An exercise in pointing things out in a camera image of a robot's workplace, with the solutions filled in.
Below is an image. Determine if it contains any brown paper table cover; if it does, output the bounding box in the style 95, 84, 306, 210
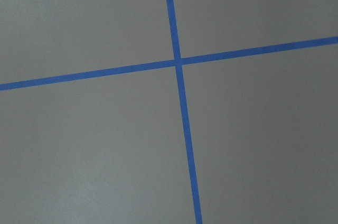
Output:
1, 0, 337, 223

